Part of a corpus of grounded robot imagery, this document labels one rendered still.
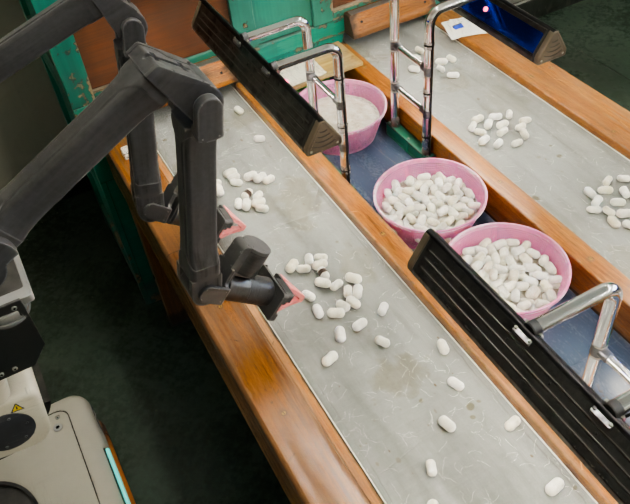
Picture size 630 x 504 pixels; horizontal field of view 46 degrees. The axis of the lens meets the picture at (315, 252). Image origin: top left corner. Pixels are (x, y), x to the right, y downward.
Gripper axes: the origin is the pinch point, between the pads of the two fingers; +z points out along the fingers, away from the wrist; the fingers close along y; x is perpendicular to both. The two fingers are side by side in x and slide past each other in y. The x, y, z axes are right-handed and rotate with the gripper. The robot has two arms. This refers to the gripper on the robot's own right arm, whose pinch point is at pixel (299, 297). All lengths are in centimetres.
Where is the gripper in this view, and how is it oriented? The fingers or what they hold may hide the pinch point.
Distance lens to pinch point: 147.5
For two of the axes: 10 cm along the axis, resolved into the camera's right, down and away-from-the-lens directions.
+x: -5.1, 7.9, 3.5
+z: 7.2, 1.7, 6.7
